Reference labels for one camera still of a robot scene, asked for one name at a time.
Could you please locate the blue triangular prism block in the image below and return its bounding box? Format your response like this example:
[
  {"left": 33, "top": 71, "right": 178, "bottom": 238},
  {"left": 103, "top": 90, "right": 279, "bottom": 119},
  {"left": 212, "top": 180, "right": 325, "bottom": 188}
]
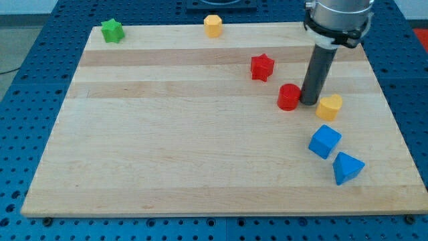
[{"left": 332, "top": 152, "right": 365, "bottom": 185}]

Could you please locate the red star block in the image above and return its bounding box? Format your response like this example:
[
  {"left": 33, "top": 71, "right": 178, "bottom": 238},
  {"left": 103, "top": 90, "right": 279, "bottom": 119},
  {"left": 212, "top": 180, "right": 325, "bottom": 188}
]
[{"left": 250, "top": 54, "right": 275, "bottom": 82}]

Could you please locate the light wooden board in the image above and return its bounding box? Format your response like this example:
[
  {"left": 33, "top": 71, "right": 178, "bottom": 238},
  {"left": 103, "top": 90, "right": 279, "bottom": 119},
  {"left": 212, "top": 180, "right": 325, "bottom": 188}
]
[{"left": 21, "top": 23, "right": 427, "bottom": 218}]

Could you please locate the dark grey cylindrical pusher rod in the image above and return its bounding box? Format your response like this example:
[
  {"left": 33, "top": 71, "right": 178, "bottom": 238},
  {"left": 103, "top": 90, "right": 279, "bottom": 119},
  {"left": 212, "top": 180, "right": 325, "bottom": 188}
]
[{"left": 300, "top": 45, "right": 337, "bottom": 106}]

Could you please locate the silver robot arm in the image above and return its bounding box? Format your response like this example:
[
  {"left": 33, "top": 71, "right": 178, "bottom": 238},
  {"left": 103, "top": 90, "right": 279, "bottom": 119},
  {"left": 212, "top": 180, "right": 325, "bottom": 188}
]
[{"left": 304, "top": 0, "right": 374, "bottom": 50}]

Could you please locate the red cylinder block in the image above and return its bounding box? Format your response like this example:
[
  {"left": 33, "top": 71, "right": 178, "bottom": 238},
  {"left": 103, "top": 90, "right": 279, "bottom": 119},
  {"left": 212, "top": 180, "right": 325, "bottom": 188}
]
[{"left": 277, "top": 84, "right": 301, "bottom": 111}]

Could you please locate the green star block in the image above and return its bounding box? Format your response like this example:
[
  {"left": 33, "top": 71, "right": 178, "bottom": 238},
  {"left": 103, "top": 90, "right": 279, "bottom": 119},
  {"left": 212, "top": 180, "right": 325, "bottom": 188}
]
[{"left": 101, "top": 18, "right": 125, "bottom": 44}]

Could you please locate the blue cube block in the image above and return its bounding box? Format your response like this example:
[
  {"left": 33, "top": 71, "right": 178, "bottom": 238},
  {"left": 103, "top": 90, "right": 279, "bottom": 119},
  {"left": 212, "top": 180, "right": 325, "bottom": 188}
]
[{"left": 308, "top": 125, "right": 342, "bottom": 159}]

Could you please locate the yellow heart block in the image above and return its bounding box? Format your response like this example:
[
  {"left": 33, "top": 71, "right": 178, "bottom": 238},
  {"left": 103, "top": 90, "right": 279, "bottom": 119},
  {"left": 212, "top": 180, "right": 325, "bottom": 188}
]
[{"left": 315, "top": 94, "right": 343, "bottom": 121}]

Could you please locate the yellow hexagon block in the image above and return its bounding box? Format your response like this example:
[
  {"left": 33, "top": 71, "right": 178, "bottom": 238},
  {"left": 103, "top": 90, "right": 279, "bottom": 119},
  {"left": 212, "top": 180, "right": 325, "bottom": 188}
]
[{"left": 204, "top": 15, "right": 223, "bottom": 37}]

